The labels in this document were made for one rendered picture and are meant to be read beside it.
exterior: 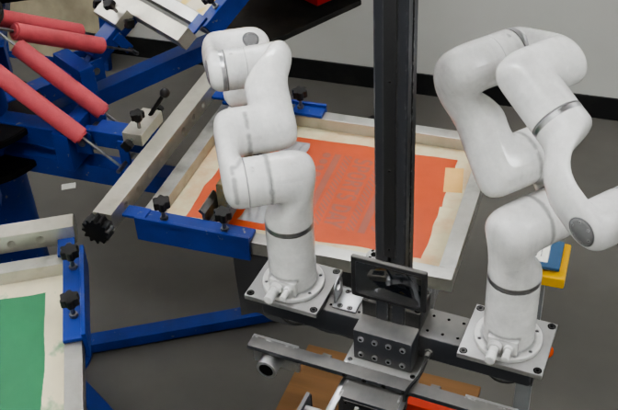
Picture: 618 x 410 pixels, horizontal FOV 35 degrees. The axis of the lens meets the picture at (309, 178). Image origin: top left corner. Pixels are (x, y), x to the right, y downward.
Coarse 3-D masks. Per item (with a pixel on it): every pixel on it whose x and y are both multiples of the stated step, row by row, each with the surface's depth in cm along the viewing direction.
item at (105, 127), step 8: (104, 120) 268; (96, 128) 265; (104, 128) 265; (112, 128) 264; (120, 128) 264; (96, 136) 264; (104, 136) 264; (112, 136) 262; (120, 136) 262; (152, 136) 260; (96, 144) 266; (104, 144) 265; (112, 144) 264; (144, 144) 260; (136, 152) 263
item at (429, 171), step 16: (320, 144) 268; (336, 144) 268; (352, 144) 268; (416, 160) 260; (432, 160) 260; (448, 160) 260; (416, 176) 255; (432, 176) 255; (416, 192) 249; (432, 192) 249
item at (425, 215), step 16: (208, 192) 254; (192, 208) 249; (416, 208) 244; (432, 208) 244; (240, 224) 242; (256, 224) 242; (416, 224) 239; (432, 224) 239; (320, 240) 236; (336, 240) 236; (352, 240) 236; (368, 240) 235; (416, 240) 235; (416, 256) 230
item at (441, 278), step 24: (312, 120) 274; (336, 120) 271; (360, 120) 271; (192, 144) 265; (432, 144) 265; (456, 144) 263; (192, 168) 259; (168, 192) 249; (480, 192) 244; (456, 216) 235; (264, 240) 232; (456, 240) 228; (336, 264) 226; (456, 264) 222; (432, 288) 221
